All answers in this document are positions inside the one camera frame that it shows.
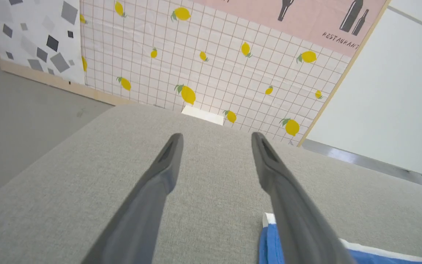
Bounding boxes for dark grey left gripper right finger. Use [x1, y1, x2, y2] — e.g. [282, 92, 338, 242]
[251, 132, 356, 264]

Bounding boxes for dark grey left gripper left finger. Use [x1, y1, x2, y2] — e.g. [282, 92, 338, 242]
[81, 133, 184, 264]

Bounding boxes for blue shorts with white trim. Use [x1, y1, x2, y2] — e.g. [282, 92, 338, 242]
[259, 213, 422, 264]

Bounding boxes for small white box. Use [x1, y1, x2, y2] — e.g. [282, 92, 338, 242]
[181, 105, 225, 126]

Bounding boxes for lemon print partition panel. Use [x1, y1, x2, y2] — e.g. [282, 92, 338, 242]
[79, 0, 391, 147]

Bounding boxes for grey terrazzo print partition panel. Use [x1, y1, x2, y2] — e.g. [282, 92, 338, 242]
[0, 0, 123, 107]

